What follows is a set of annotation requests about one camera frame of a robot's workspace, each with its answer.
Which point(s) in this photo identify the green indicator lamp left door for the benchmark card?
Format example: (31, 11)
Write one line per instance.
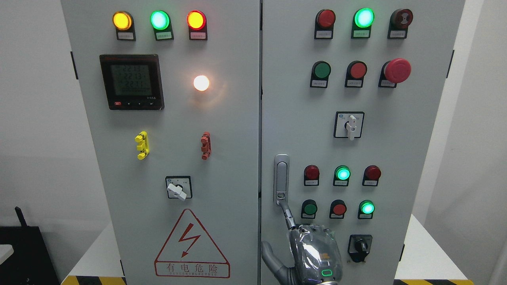
(162, 25)

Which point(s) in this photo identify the white glowing indicator lamp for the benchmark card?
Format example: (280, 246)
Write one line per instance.
(201, 83)

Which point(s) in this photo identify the red lamp top right door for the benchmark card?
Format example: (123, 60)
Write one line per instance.
(324, 24)

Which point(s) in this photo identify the grey cabinet door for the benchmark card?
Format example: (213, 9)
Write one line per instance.
(225, 187)
(299, 121)

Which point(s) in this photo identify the red-orange indicator lamp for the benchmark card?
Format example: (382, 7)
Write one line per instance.
(197, 23)

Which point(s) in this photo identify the green push button lower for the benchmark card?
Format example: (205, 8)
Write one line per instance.
(309, 209)

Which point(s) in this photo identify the red push button upper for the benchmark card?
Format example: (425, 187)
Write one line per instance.
(356, 71)

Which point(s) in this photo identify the red lamp middle left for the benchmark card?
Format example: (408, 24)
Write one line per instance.
(311, 175)

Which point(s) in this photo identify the white lever selector switch upper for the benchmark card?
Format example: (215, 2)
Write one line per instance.
(348, 125)

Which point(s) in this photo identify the white lever selector switch left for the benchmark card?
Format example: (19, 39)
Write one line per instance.
(179, 187)

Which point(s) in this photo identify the red terminal connector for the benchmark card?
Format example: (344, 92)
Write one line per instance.
(206, 148)

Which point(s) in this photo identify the green push button upper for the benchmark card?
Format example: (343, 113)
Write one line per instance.
(319, 74)

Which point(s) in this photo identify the dark red buzzer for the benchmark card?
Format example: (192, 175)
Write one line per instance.
(400, 20)

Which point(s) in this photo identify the red emergency stop mushroom button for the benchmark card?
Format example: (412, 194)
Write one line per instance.
(393, 72)

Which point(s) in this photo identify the black rotary knob switch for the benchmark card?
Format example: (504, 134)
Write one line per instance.
(359, 246)

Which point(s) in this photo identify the black digital power meter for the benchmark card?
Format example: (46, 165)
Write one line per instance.
(132, 81)

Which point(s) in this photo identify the yellow indicator lamp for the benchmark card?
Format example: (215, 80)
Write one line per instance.
(124, 25)

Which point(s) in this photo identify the silver door handle lock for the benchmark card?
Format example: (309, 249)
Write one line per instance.
(281, 178)

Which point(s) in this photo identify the black box with antenna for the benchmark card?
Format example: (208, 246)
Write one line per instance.
(30, 263)

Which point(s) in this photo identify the green lamp lower right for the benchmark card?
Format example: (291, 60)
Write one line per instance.
(366, 209)

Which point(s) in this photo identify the green lamp middle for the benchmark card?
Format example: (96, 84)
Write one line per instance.
(341, 176)

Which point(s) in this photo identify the white lever selector switch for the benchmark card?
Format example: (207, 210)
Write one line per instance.
(179, 187)
(348, 125)

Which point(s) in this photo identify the green lamp top right door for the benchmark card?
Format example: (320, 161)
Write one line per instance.
(362, 22)

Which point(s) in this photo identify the dark red lamp middle right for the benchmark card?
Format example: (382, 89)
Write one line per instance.
(371, 176)

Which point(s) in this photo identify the yellow terminal connector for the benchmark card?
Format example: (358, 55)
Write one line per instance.
(143, 146)

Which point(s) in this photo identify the red electric hazard warning sticker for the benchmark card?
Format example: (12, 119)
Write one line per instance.
(190, 251)

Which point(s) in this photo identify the white cabinet base platform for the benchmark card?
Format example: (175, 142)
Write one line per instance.
(423, 262)

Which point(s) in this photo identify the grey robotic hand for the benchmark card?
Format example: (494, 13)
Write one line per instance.
(316, 255)

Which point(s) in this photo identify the green push button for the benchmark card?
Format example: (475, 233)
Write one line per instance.
(309, 209)
(319, 74)

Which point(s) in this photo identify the green lamp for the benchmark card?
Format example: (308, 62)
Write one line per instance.
(341, 176)
(366, 209)

